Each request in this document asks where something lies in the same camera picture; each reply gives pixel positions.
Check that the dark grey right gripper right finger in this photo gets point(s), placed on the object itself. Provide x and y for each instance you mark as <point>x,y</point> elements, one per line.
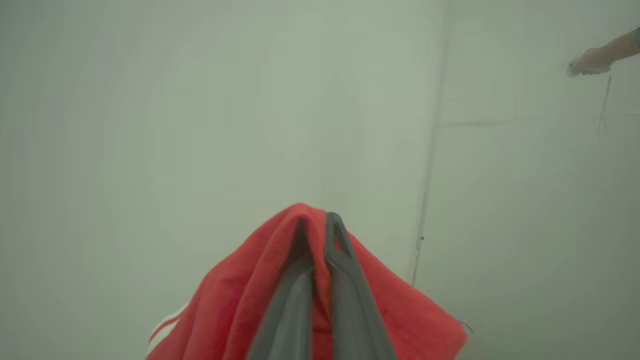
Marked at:
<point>352,300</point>

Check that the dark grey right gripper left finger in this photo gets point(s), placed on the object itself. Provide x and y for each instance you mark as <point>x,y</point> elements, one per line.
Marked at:
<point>287,310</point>

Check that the red and white garment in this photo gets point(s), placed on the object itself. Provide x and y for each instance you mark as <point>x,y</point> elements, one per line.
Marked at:
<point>240,300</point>

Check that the person's forearm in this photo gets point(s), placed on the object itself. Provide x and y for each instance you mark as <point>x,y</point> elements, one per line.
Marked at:
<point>622,47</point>

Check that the person's hand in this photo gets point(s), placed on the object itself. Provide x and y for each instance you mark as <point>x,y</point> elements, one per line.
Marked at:
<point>592,61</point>

